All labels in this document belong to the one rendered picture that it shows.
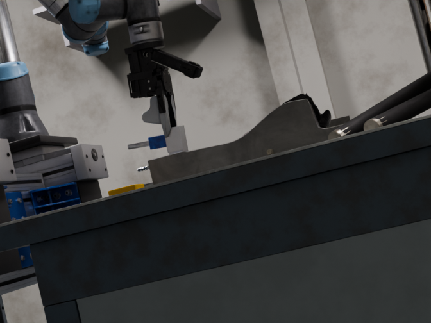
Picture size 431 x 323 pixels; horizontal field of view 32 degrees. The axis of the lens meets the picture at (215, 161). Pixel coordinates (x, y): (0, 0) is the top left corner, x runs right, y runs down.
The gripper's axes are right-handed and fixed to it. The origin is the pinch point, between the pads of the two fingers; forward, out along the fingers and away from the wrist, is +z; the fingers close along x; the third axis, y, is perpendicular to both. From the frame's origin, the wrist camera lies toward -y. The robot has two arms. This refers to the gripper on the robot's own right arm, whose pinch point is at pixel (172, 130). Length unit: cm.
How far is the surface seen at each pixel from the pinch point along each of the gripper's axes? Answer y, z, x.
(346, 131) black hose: -39, 4, 39
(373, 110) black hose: -44, 2, 31
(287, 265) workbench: -29, 19, 66
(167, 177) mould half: 1.8, 10.0, 4.6
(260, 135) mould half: -20.0, 4.1, 4.1
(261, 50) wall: 14, -37, -312
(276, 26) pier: 1, -48, -298
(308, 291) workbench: -32, 23, 67
